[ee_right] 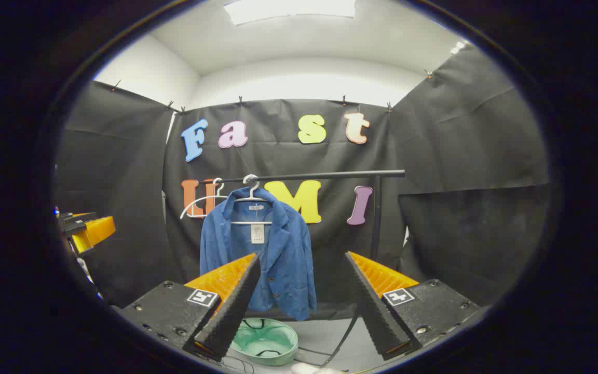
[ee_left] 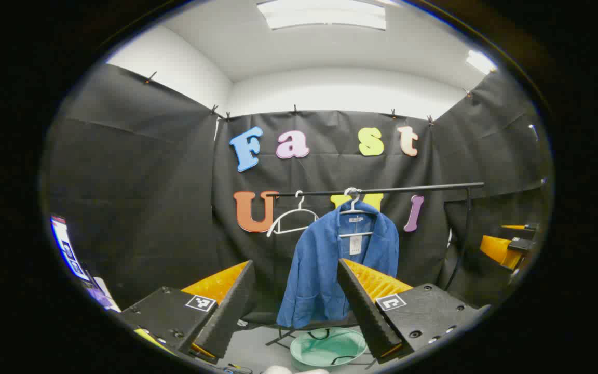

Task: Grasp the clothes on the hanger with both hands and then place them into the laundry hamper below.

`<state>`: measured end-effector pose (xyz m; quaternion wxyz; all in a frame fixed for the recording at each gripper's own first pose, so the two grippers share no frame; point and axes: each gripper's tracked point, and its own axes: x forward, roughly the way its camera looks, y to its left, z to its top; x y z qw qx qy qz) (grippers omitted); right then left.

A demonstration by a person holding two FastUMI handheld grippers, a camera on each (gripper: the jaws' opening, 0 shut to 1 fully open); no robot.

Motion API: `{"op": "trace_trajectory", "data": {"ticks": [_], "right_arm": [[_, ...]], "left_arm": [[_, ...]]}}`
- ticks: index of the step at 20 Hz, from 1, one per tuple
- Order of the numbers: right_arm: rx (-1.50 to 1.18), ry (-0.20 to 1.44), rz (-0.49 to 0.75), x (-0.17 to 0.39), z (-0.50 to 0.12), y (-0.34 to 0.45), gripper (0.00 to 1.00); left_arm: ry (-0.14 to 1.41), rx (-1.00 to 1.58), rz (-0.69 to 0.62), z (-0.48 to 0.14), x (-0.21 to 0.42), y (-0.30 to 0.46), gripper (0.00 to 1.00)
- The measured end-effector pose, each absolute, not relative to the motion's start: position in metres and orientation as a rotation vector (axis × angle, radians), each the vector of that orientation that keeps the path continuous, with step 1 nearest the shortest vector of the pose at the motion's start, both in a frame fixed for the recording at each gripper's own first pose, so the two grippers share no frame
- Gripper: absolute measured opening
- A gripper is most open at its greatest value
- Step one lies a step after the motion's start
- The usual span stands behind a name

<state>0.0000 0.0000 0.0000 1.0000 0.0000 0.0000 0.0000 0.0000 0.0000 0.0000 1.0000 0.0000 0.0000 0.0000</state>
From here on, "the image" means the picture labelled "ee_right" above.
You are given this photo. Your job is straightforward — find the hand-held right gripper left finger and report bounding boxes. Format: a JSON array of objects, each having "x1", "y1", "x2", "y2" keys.
[{"x1": 121, "y1": 253, "x2": 262, "y2": 362}]

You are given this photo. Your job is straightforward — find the white clothes hanger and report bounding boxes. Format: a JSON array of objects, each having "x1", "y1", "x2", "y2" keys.
[
  {"x1": 230, "y1": 174, "x2": 274, "y2": 225},
  {"x1": 180, "y1": 178, "x2": 228, "y2": 219}
]

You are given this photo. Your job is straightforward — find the blue corduroy jacket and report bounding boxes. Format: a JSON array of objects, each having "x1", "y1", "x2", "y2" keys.
[{"x1": 199, "y1": 187, "x2": 317, "y2": 321}]

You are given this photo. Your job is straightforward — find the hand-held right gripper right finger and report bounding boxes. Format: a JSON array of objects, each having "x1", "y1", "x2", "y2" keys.
[{"x1": 345, "y1": 251, "x2": 481, "y2": 361}]

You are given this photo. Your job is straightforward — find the bundle of black floor cables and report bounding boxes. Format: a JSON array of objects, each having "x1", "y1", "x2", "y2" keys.
[{"x1": 221, "y1": 345, "x2": 333, "y2": 374}]

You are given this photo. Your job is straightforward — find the white left shoe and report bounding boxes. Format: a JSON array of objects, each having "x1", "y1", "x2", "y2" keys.
[{"x1": 291, "y1": 363, "x2": 341, "y2": 374}]

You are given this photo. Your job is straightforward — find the black clothes rack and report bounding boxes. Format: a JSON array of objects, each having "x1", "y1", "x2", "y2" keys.
[{"x1": 216, "y1": 169, "x2": 406, "y2": 367}]

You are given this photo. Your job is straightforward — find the green mesh laundry hamper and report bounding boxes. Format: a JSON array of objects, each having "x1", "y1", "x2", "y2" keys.
[{"x1": 229, "y1": 317, "x2": 299, "y2": 366}]

